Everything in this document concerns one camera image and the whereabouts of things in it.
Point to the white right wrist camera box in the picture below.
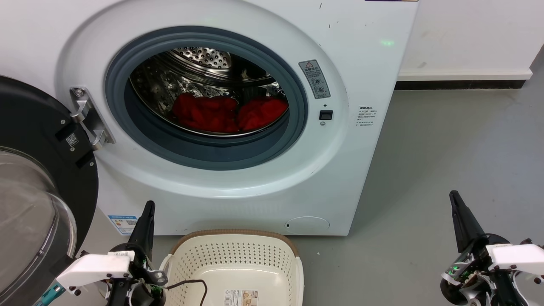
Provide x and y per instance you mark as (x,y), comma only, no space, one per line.
(516,257)

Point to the QR code sticker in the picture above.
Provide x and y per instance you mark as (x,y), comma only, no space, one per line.
(72,140)

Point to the red cloth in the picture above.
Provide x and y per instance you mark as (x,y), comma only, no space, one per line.
(204,112)

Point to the grey warning sticker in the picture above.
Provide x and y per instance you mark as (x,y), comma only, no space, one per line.
(314,78)

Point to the silver metal door hinge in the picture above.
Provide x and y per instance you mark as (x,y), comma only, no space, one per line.
(91,119)

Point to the blue energy label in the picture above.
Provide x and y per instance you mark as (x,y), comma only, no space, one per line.
(123,224)

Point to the round drain filter cover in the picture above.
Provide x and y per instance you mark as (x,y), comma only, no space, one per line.
(308,225)

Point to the cream plastic laundry basket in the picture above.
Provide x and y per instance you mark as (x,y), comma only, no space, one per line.
(238,259)

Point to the white front-load washing machine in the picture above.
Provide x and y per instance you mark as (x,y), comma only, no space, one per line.
(361,170)

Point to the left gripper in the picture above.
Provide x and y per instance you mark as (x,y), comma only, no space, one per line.
(140,293)

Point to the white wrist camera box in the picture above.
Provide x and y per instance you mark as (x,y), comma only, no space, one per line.
(93,270)
(516,257)

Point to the stainless steel washing machine drum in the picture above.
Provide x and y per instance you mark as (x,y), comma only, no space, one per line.
(204,57)

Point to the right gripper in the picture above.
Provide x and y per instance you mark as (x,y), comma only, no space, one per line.
(467,284)

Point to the small text sticker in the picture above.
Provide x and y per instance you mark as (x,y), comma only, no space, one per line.
(366,117)

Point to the white and black baseboard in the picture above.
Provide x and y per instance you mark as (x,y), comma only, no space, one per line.
(463,80)

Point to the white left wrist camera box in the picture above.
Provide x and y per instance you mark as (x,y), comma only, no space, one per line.
(93,270)

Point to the washing machine door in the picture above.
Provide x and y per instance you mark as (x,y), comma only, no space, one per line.
(25,119)

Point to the black door latch socket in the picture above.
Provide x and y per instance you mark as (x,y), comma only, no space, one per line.
(326,115)

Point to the grey rubber door gasket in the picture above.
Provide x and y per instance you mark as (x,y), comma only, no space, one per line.
(140,140)

